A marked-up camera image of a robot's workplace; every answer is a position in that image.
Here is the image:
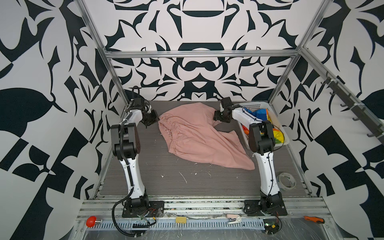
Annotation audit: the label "red emergency stop button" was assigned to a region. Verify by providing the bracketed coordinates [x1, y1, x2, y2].
[86, 216, 102, 228]

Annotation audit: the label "white plastic basket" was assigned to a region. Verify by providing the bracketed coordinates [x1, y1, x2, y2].
[239, 102, 290, 149]

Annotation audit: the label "pink white tape dispenser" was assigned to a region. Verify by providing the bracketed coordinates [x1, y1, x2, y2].
[226, 214, 242, 225]

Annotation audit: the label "white tape roll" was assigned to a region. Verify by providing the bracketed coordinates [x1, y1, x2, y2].
[277, 172, 297, 192]

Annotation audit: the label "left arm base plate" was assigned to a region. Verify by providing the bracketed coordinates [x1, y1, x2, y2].
[122, 200, 165, 218]

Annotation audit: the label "white slotted cable duct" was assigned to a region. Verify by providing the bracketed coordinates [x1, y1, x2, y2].
[95, 218, 266, 231]

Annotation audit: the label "yellow tag clip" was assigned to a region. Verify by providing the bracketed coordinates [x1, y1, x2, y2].
[175, 217, 187, 224]

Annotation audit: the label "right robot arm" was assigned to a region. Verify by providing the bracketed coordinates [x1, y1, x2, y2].
[214, 105, 284, 212]

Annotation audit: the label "small green circuit board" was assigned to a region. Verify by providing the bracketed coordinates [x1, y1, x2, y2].
[263, 218, 282, 235]

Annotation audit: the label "multicolour shorts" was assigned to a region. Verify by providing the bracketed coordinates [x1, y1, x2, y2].
[241, 107, 285, 144]

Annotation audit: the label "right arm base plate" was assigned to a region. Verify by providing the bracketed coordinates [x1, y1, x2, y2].
[243, 199, 288, 217]

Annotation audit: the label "pink shorts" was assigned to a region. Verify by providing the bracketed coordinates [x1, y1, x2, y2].
[158, 103, 255, 171]

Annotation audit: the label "orange handled tool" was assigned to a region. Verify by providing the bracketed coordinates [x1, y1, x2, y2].
[304, 216, 325, 224]

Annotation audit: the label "black corrugated cable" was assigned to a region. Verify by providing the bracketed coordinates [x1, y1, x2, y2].
[111, 187, 157, 238]

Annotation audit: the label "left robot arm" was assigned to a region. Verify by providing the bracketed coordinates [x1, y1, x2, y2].
[111, 108, 159, 208]

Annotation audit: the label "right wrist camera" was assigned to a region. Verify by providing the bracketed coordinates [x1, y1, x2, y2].
[220, 97, 234, 111]

